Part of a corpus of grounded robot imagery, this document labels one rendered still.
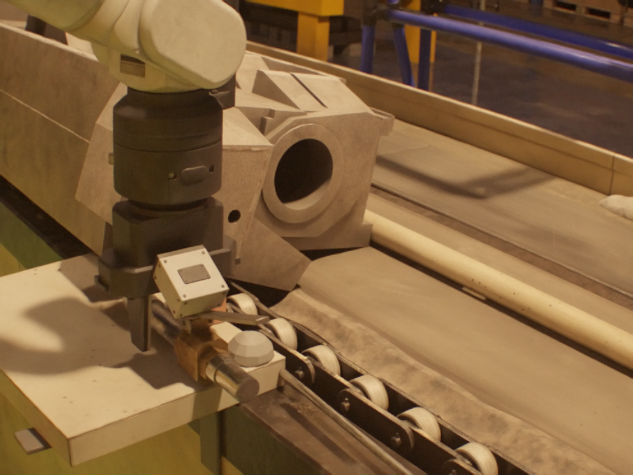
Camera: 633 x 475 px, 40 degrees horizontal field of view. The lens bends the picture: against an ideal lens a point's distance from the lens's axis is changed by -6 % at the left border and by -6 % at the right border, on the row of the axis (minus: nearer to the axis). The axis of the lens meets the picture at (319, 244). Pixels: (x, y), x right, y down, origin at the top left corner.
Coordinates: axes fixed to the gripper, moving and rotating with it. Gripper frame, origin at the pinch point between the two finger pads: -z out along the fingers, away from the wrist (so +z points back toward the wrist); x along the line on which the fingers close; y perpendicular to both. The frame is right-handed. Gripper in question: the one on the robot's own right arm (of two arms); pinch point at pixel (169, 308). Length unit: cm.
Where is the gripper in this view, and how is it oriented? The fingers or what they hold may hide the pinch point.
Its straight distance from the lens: 77.6
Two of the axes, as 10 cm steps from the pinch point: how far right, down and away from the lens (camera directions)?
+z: 0.5, -9.2, -3.8
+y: -6.1, -3.3, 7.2
